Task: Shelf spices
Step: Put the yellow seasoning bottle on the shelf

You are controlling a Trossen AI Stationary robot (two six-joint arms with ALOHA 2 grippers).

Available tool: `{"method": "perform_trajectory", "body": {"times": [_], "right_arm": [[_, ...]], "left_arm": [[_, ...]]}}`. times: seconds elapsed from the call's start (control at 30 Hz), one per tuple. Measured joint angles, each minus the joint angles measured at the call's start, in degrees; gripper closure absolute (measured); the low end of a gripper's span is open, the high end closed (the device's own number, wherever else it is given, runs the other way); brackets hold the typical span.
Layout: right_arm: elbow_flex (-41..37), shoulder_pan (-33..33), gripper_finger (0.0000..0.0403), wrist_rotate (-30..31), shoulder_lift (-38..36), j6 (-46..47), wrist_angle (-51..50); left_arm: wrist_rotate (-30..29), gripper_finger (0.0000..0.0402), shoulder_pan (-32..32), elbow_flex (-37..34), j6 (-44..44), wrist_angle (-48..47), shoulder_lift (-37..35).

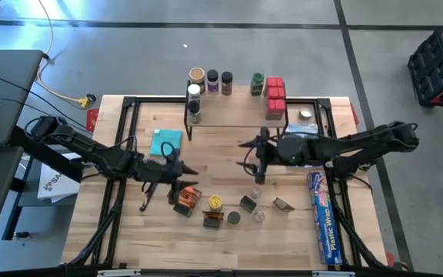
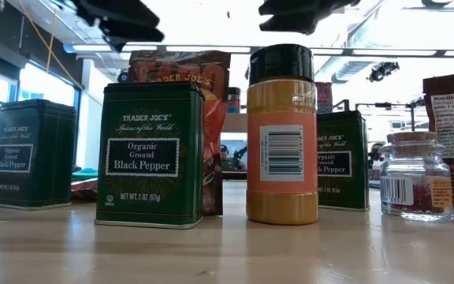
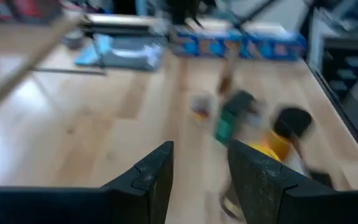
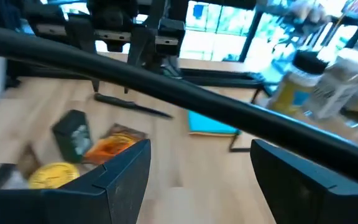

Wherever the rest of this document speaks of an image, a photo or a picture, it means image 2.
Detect brown orange Trader Joe's packet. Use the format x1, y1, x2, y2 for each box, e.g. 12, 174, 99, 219
127, 49, 233, 217

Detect black lid reddish spice jar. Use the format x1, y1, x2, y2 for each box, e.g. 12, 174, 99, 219
226, 86, 242, 115

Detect orange label black lid jar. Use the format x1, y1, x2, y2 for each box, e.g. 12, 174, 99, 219
245, 43, 319, 226

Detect green black pepper tin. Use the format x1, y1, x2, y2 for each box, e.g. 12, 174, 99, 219
316, 110, 371, 213
0, 98, 78, 211
94, 81, 207, 230

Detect orange taco seasoning packet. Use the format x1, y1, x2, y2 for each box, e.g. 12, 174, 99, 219
70, 177, 99, 201

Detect small cork lid glass jar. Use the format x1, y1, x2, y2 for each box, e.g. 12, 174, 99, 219
378, 131, 454, 224

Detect wooden shelf with black legs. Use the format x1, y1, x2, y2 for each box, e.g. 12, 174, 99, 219
221, 99, 351, 135

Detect black ceiling spotlights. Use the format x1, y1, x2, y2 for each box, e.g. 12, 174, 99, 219
367, 61, 401, 84

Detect black background rig stand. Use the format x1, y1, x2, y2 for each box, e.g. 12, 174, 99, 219
354, 100, 427, 133

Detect person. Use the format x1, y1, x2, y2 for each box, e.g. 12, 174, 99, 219
219, 144, 234, 171
367, 141, 382, 170

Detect silver ventilation duct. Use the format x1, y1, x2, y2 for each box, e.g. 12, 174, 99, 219
329, 58, 372, 84

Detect yellow power cable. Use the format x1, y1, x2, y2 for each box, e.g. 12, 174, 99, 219
16, 0, 85, 91

